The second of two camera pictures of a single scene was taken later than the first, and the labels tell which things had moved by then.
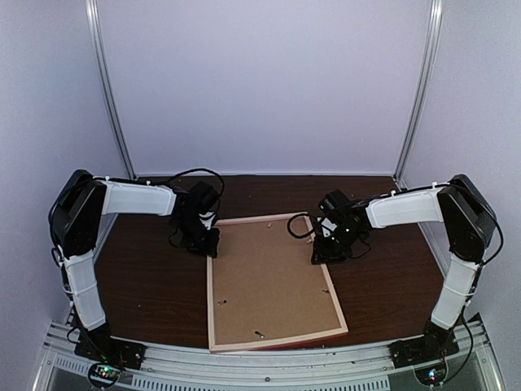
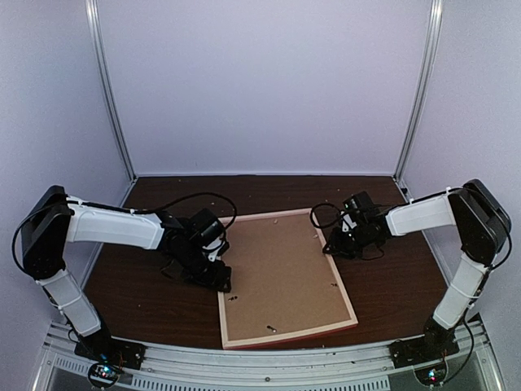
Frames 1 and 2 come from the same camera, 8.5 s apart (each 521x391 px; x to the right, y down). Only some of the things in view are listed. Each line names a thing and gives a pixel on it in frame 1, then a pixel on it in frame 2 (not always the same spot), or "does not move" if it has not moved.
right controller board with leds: x=432 y=375 does not move
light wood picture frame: x=273 y=343 to x=323 y=243
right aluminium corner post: x=412 y=130 does not move
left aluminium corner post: x=94 y=20 does not move
